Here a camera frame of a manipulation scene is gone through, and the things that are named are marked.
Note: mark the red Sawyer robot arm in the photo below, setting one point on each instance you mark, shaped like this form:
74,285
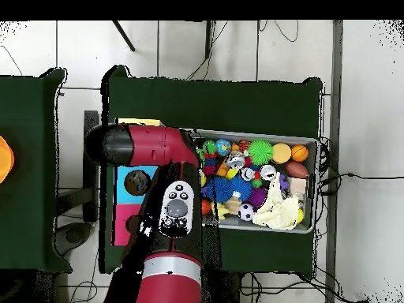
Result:
151,145

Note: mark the wooden box with three holes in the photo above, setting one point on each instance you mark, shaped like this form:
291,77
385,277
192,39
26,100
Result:
121,192

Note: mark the rainbow spiky caterpillar toy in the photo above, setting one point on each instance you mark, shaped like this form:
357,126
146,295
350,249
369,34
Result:
209,147

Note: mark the globe print ball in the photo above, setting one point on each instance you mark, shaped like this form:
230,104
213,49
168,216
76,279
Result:
223,147

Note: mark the blue spiky ball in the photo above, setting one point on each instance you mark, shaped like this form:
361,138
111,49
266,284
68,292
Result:
222,189

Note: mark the red orange ball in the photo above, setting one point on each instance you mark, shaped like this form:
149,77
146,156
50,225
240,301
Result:
206,207

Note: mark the green spiky ball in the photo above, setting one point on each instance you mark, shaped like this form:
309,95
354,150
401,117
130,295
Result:
259,152

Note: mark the small soccer ball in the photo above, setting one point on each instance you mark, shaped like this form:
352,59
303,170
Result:
246,212

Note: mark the purple knobbly ball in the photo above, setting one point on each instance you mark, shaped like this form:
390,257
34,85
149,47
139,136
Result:
258,197

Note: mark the dark green tablecloth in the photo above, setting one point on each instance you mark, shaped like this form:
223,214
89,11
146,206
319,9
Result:
221,104
25,221

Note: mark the pale yellow knitted cloth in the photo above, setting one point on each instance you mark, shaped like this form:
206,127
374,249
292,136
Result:
274,214

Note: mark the black tripod leg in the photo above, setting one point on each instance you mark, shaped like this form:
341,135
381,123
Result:
123,35
208,38

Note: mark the grey plastic foot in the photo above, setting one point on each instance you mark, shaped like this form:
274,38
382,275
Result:
74,235

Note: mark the orange plastic object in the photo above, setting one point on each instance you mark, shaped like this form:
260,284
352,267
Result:
5,161

